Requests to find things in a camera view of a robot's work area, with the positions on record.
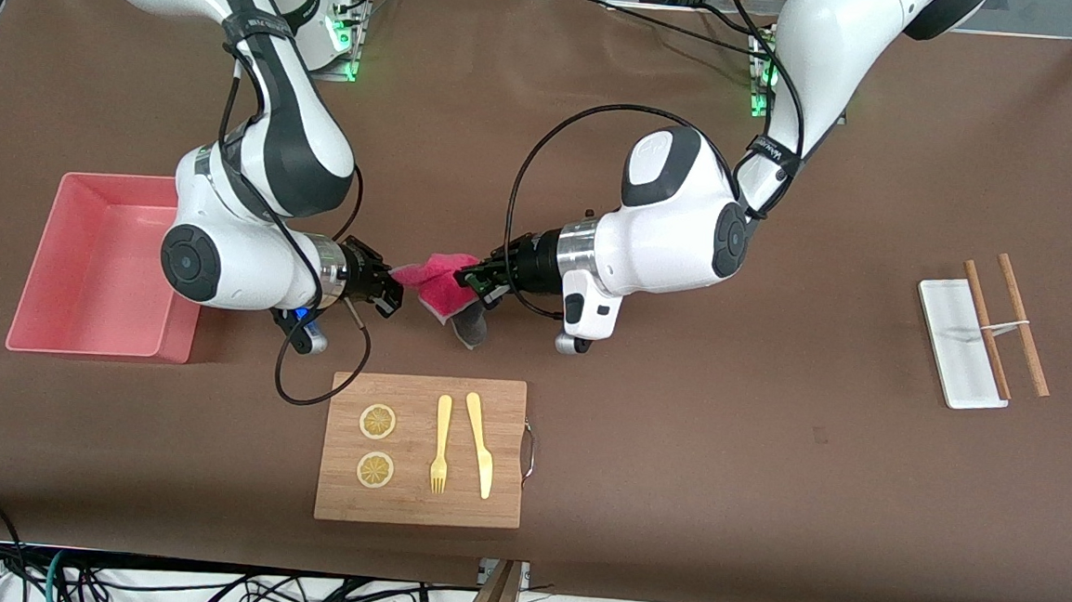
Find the lemon slice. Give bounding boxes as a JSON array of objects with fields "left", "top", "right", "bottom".
[
  {"left": 359, "top": 403, "right": 399, "bottom": 442},
  {"left": 355, "top": 451, "right": 397, "bottom": 491}
]

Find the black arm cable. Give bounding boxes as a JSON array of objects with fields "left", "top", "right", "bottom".
[
  {"left": 203, "top": 31, "right": 392, "bottom": 411},
  {"left": 500, "top": 0, "right": 817, "bottom": 334}
]

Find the pink and grey cloth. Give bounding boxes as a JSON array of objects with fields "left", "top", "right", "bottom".
[{"left": 386, "top": 249, "right": 494, "bottom": 351}]

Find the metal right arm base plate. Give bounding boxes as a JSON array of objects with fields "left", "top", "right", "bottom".
[{"left": 303, "top": 0, "right": 372, "bottom": 84}]

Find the black floor cable bundle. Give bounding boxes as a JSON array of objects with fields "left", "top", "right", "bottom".
[{"left": 0, "top": 552, "right": 482, "bottom": 602}]

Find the yellow plastic knife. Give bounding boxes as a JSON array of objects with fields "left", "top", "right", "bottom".
[{"left": 460, "top": 391, "right": 499, "bottom": 501}]

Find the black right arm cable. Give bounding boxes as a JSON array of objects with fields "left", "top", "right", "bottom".
[{"left": 203, "top": 31, "right": 392, "bottom": 411}]

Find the long black table cable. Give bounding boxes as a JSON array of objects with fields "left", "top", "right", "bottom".
[{"left": 575, "top": 0, "right": 788, "bottom": 61}]

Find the pink plastic bin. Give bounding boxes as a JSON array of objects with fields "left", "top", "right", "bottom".
[{"left": 4, "top": 167, "right": 211, "bottom": 366}]

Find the teal floor cable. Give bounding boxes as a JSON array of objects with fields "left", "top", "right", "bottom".
[{"left": 41, "top": 548, "right": 77, "bottom": 602}]

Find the wooden cutting board with handle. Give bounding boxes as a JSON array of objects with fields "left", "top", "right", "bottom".
[{"left": 313, "top": 369, "right": 542, "bottom": 533}]

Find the yellow plastic fork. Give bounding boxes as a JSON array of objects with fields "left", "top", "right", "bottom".
[{"left": 428, "top": 394, "right": 454, "bottom": 496}]

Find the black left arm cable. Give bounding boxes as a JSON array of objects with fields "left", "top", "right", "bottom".
[{"left": 500, "top": 0, "right": 817, "bottom": 334}]

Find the white rectangular tray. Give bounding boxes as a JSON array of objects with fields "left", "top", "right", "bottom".
[{"left": 910, "top": 277, "right": 1016, "bottom": 412}]

